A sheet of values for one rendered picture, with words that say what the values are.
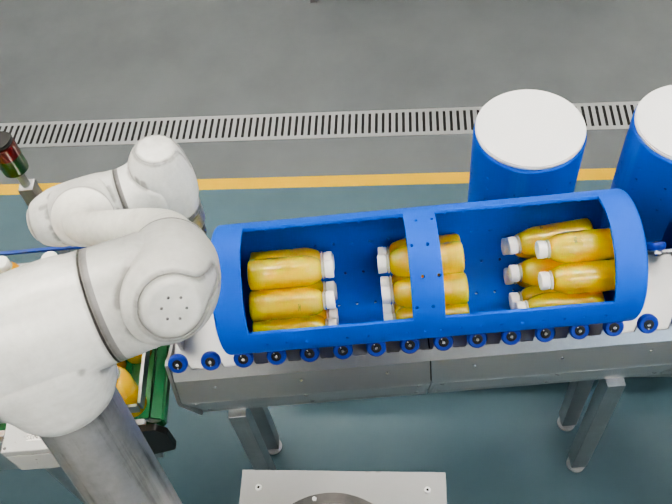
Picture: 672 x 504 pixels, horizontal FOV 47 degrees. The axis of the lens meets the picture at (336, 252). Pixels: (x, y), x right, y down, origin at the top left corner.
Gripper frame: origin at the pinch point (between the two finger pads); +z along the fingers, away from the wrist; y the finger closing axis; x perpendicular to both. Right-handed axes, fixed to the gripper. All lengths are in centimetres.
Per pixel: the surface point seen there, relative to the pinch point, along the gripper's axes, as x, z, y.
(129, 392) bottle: -19.5, 15.4, 16.6
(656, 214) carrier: 111, 33, -31
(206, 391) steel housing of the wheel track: -6.1, 29.3, 11.1
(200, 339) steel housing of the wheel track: -6.7, 23.4, 0.4
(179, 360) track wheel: -10.0, 18.5, 8.1
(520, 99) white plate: 78, 12, -57
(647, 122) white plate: 107, 12, -45
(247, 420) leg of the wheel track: -1, 56, 7
